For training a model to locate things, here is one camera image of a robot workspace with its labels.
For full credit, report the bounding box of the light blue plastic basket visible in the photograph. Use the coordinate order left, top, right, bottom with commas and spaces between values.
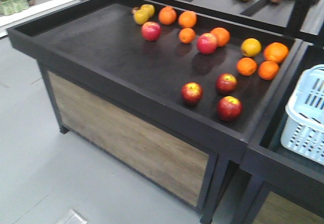
280, 64, 323, 165

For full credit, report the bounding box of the dark red apple left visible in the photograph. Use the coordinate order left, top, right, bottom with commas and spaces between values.
181, 82, 203, 106

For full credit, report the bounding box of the dark red apple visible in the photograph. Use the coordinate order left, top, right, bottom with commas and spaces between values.
217, 96, 242, 122
181, 82, 203, 106
216, 73, 237, 95

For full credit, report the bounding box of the dark red apple rear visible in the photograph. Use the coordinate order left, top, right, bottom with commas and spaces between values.
216, 73, 237, 95

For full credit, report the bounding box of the dark red apple front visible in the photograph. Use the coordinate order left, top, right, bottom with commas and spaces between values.
217, 96, 242, 122

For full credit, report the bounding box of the small orange middle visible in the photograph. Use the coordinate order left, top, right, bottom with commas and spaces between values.
178, 28, 196, 44

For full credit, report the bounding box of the small orange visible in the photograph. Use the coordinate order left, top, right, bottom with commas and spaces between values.
178, 28, 196, 44
258, 61, 280, 80
236, 57, 257, 76

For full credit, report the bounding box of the pink red apple far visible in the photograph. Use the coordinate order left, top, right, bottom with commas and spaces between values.
141, 21, 161, 41

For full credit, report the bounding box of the pink red apple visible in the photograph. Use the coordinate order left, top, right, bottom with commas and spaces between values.
141, 21, 161, 41
196, 33, 217, 55

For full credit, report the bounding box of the pink red apple centre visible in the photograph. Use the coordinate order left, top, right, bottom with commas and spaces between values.
196, 33, 217, 55

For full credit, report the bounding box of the orange rear middle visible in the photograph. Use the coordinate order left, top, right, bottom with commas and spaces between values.
178, 11, 197, 28

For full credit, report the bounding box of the orange rear left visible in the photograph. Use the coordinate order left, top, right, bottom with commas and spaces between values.
158, 6, 177, 25

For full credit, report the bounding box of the yellow green apple front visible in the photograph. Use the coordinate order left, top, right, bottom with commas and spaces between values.
133, 9, 150, 25

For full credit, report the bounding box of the yellow green apple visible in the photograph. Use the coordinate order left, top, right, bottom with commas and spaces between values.
133, 9, 150, 25
140, 4, 155, 18

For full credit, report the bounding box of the orange behind centre apple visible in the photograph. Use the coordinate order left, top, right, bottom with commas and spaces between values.
210, 27, 230, 47

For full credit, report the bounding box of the small orange front left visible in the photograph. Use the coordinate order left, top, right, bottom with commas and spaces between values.
236, 57, 257, 76

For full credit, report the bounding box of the yellow green apple rear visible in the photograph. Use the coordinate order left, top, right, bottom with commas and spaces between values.
140, 4, 155, 18

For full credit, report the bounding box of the yellow orange fruit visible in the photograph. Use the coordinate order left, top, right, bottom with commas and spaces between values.
240, 38, 262, 57

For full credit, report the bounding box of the small orange front right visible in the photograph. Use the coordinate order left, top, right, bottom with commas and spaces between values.
258, 61, 280, 80

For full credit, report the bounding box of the orange near right edge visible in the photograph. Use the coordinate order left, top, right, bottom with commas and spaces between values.
263, 42, 289, 64

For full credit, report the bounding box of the black upper display shelf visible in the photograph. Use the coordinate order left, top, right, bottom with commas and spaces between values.
153, 0, 323, 47

